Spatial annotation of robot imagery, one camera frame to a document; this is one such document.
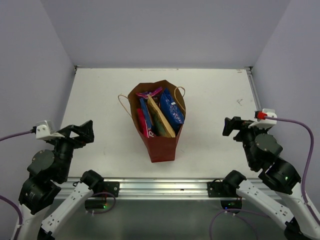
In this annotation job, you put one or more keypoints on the purple candy bag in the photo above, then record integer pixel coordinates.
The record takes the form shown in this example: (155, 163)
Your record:
(152, 94)

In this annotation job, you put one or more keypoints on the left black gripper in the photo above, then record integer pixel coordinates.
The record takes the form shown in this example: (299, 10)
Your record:
(85, 131)

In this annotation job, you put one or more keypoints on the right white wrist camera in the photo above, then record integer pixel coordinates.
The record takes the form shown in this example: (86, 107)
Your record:
(266, 119)

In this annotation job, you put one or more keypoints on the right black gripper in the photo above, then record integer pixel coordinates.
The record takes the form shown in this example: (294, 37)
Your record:
(237, 123)

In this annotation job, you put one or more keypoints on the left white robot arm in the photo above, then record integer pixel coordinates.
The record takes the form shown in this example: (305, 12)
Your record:
(49, 169)

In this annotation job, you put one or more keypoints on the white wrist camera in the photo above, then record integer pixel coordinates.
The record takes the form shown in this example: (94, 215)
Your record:
(44, 130)
(266, 119)

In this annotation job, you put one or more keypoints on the tan popcorn chips bag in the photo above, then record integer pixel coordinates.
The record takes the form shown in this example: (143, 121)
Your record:
(162, 125)

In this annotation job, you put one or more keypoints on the pink Real chips bag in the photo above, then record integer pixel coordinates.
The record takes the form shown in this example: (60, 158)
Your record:
(147, 131)

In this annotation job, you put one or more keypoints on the aluminium mounting rail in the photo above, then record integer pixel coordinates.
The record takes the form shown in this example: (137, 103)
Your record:
(161, 188)

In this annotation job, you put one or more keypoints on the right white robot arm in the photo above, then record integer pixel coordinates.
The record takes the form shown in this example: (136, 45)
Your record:
(290, 207)

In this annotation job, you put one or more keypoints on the small dark blue snack bag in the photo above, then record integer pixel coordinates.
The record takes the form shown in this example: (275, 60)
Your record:
(146, 114)

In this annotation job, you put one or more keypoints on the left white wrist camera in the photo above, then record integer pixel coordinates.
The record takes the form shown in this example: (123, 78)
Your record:
(44, 130)

